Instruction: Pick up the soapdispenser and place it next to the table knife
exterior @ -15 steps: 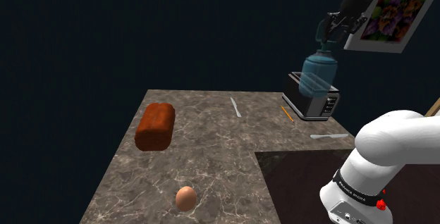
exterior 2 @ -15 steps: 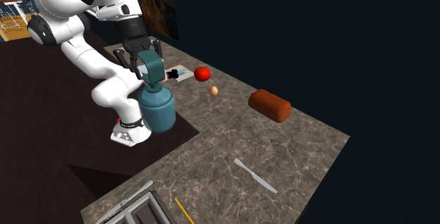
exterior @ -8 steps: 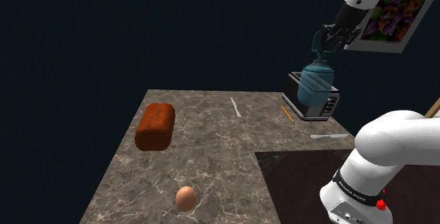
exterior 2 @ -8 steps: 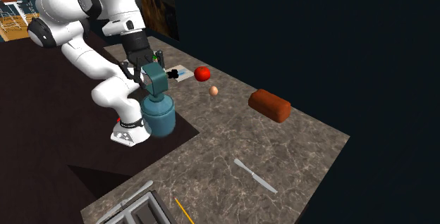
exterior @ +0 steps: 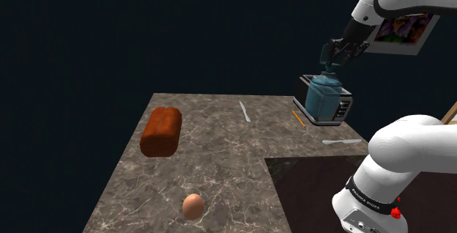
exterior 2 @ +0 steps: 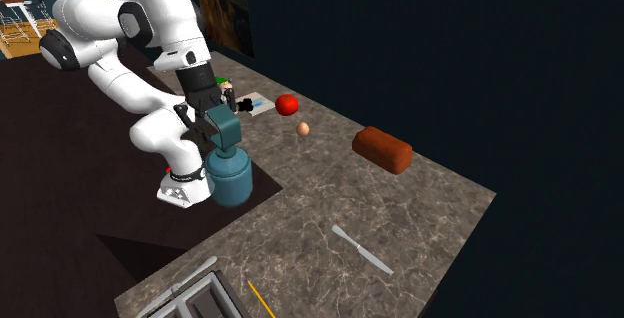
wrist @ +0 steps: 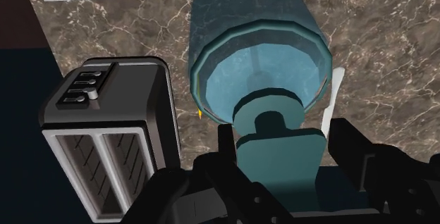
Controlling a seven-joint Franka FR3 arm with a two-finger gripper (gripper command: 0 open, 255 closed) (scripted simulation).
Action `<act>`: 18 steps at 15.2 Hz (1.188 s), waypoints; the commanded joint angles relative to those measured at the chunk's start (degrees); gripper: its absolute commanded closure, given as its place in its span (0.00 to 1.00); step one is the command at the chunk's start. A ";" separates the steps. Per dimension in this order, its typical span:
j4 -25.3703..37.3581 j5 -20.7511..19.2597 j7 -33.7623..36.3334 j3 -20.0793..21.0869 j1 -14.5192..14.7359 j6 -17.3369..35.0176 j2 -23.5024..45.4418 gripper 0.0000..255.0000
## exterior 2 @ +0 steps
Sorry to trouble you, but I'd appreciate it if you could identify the wooden table with wire chairs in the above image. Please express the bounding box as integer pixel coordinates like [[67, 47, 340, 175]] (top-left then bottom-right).
[[0, 0, 61, 60]]

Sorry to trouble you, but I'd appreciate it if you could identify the dark robot stand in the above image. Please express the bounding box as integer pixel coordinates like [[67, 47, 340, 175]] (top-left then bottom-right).
[[0, 43, 284, 318]]

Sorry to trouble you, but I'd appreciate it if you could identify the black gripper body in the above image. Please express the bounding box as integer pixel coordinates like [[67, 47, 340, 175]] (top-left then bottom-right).
[[174, 62, 225, 113]]

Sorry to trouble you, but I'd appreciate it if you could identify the brown bread loaf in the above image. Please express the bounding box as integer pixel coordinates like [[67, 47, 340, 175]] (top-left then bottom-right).
[[351, 125, 414, 176]]

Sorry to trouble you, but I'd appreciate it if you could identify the grey sink with faucet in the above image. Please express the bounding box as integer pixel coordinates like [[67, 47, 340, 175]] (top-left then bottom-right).
[[134, 255, 253, 318]]

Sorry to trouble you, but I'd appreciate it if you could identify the brown landscape wall picture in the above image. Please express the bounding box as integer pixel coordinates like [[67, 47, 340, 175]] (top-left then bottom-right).
[[190, 0, 256, 60]]

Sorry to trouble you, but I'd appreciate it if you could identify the silver table knife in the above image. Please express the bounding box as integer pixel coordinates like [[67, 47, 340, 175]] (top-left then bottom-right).
[[331, 224, 395, 276]]

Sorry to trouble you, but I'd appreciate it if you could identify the teal round bottle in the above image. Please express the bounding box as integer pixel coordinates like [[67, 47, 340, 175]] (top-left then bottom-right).
[[204, 106, 254, 209]]

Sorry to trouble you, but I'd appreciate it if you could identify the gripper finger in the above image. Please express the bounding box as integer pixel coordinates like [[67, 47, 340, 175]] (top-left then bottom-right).
[[221, 87, 239, 115], [173, 103, 216, 150]]

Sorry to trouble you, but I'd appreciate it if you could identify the red tomato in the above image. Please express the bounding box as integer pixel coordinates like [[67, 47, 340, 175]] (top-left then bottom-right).
[[274, 93, 300, 117]]

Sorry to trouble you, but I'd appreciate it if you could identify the white paper sheet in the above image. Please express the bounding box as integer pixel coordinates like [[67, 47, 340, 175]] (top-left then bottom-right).
[[235, 91, 277, 118]]

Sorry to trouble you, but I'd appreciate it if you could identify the yellow pencil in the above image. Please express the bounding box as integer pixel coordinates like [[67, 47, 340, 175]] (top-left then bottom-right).
[[245, 279, 277, 318]]

